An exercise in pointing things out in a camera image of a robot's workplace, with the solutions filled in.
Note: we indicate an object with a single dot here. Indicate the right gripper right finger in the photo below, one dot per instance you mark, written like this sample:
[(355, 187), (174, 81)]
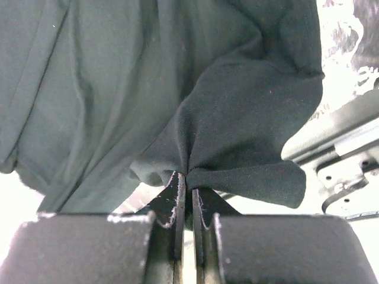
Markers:
[(234, 248)]

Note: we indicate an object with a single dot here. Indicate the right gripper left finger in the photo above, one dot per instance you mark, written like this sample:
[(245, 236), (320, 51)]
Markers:
[(145, 247)]

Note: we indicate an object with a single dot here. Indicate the black t shirt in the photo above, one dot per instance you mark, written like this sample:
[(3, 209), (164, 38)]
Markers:
[(98, 97)]

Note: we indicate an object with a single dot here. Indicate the black marble pattern mat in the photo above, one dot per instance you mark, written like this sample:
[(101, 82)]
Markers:
[(349, 36)]

